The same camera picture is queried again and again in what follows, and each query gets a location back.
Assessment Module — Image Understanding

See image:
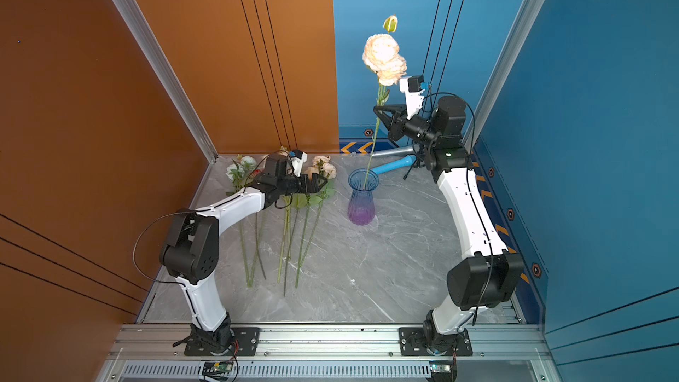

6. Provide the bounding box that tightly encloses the circuit board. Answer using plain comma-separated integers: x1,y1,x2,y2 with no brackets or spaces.
200,360,239,382
427,361,458,382

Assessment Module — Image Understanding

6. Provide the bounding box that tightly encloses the purple blue glass vase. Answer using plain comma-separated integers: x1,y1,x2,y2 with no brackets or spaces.
348,169,379,226

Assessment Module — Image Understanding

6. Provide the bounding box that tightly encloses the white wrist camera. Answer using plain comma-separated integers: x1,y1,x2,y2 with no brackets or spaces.
289,150,308,177
399,75,428,120

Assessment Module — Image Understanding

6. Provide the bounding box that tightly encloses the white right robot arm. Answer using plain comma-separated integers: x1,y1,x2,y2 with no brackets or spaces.
373,95,524,357

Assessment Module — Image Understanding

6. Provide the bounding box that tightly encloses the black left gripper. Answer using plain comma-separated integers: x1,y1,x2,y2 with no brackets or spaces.
276,172,327,197

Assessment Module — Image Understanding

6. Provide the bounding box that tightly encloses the pink flower stem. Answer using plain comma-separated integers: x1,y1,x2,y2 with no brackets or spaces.
360,14,408,189
295,156,337,288

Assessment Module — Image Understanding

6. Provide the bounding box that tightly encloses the peach flower bunch stem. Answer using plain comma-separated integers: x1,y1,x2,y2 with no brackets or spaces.
277,196,291,283

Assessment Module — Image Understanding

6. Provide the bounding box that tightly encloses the aluminium corner post left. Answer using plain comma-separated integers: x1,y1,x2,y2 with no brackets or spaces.
87,0,219,164

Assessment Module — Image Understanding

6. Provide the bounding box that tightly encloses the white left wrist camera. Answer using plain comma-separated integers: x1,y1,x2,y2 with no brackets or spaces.
289,150,308,177

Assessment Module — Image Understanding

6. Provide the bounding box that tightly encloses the white flower stem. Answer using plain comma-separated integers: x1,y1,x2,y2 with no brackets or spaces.
226,155,256,288

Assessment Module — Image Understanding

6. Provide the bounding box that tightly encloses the aluminium corner post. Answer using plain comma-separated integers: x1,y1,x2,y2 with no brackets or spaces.
87,0,219,164
463,0,546,153

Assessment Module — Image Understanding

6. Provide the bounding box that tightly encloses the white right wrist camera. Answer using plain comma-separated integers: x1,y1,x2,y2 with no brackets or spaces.
399,75,428,120

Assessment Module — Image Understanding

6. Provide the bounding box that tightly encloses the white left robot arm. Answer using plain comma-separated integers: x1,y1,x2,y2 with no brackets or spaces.
160,150,331,357

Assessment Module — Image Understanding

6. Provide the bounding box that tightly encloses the right circuit board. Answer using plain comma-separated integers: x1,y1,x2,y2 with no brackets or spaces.
427,361,458,382

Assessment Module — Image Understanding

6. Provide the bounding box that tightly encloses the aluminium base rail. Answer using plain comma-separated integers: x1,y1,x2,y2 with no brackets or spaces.
97,324,561,381

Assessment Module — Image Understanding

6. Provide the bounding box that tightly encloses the black tripod microphone stand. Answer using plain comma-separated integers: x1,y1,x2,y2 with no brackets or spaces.
403,146,434,180

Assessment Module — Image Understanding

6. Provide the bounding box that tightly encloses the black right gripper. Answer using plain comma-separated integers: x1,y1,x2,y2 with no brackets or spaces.
375,104,442,150

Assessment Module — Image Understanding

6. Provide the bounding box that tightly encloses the left circuit board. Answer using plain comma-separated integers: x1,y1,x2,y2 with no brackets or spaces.
200,360,239,382

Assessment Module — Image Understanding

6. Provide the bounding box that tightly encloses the aluminium corner post right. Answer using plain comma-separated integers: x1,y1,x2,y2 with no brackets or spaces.
463,0,546,153

